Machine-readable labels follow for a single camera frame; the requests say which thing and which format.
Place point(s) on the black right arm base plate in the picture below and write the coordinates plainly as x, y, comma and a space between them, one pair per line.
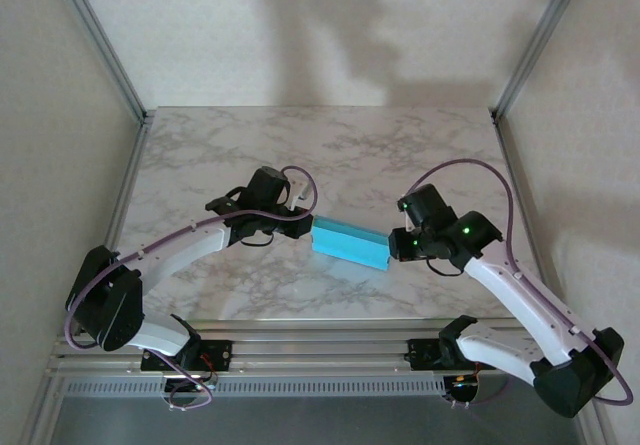
422, 352

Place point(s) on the aluminium frame cross rails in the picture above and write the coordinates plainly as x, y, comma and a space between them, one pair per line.
320, 350

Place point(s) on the aluminium side rail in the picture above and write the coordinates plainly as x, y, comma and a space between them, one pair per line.
520, 190
128, 185

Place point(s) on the aluminium frame post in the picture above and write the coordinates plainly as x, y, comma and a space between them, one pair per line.
542, 40
100, 35

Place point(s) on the aluminium frame leg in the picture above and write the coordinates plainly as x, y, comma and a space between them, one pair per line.
41, 415
605, 439

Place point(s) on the lit controller board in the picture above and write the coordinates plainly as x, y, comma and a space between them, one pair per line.
462, 384
197, 387

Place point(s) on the teal and white paper box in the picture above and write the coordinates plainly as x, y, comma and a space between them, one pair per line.
350, 242

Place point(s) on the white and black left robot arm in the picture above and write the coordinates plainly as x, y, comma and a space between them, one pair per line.
190, 255

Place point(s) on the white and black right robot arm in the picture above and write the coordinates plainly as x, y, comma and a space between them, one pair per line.
525, 295

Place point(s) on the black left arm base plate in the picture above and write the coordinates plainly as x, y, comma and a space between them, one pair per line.
220, 352

